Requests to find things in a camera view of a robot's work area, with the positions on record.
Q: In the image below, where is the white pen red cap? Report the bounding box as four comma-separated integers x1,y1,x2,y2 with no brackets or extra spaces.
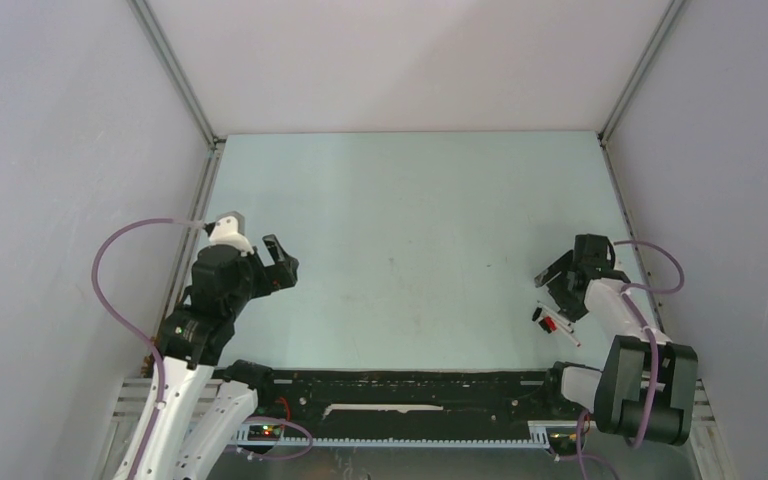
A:
532,302,582,348

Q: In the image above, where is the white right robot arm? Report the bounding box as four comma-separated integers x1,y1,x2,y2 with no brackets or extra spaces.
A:
532,247,698,446

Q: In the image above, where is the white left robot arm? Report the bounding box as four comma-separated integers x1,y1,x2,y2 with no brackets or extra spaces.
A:
115,235,299,479

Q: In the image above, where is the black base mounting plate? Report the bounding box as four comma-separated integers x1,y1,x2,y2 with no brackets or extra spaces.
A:
255,370,582,440

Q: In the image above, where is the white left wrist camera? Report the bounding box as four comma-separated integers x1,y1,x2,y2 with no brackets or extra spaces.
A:
204,211,255,256

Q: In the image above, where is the aluminium frame rail left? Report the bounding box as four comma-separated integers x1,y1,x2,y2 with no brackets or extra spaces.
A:
128,0,226,359

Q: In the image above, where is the aluminium frame rail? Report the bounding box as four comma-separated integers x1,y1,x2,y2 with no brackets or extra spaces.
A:
128,0,226,359
597,0,690,333

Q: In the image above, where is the slotted white cable duct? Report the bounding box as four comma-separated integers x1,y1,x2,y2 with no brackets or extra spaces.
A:
227,424,549,449

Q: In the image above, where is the aluminium frame rail right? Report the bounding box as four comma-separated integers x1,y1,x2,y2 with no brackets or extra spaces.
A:
597,0,690,333

